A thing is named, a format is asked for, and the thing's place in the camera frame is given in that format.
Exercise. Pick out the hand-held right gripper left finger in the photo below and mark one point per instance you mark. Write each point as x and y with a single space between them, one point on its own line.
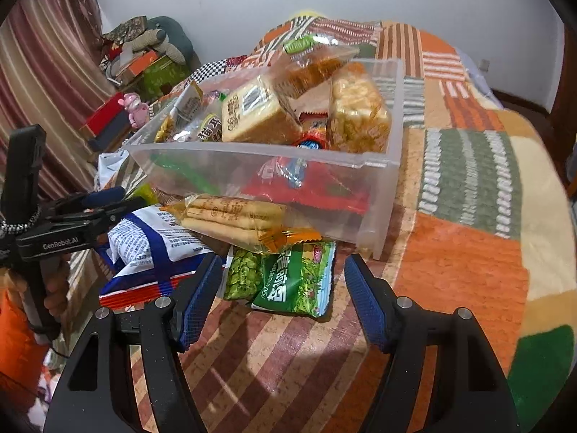
198 302

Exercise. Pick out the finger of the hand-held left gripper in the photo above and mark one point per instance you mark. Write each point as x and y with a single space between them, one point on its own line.
103 196
121 209

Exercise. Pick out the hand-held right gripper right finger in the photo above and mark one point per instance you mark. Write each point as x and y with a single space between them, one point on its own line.
367 302

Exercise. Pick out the blue and white snack packet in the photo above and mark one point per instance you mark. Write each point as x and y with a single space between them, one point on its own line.
144 248

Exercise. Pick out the green pea snack packet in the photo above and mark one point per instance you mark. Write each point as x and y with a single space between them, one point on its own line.
241 275

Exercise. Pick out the green vegetable print snack packet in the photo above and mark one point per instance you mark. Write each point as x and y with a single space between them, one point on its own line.
297 288

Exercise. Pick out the small green snack packet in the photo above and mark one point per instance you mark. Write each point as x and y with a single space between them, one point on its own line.
185 176

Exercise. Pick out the clear plastic storage box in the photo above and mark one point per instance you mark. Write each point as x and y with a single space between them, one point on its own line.
383 216

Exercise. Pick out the long biscuit sticks packet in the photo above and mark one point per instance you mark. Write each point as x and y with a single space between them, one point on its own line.
234 221

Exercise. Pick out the yellow bean snack packet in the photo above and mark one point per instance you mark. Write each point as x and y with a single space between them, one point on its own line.
178 117

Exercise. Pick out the red snack packet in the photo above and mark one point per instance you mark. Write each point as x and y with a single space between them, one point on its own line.
315 194

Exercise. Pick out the brown bread block packet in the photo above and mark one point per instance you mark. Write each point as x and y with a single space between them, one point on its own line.
257 117

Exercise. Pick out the golden rice crisp packet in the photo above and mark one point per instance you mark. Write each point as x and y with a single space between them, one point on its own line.
356 117

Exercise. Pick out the orange snack packet green label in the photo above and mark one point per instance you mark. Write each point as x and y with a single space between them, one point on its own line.
315 70

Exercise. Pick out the person's left forearm orange sleeve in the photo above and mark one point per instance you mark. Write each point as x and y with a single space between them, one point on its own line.
18 347

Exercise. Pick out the person's left hand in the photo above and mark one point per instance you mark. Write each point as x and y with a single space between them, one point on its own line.
61 302

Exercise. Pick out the dark grey box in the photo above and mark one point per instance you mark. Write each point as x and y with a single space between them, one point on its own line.
108 137

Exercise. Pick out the red box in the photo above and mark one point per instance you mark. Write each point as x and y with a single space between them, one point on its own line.
106 115

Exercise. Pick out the pink toy figure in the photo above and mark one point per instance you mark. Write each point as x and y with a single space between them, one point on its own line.
136 109

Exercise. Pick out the striped patchwork blanket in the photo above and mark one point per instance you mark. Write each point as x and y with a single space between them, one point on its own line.
450 257

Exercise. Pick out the green gift bag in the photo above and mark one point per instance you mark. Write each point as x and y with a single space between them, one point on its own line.
162 76

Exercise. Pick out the orange cardboard box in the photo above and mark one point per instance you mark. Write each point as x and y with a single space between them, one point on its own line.
139 66

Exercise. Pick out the striped brown curtain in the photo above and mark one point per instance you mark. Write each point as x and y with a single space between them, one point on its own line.
49 67

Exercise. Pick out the dark patterned cloth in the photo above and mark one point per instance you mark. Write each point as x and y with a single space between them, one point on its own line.
124 27

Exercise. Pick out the grey plush cushion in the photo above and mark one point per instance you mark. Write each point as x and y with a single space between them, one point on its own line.
169 38

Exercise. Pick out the checkered patchwork quilt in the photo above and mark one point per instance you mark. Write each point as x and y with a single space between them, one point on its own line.
216 65

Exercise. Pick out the white wall socket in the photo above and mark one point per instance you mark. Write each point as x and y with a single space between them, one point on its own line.
484 64

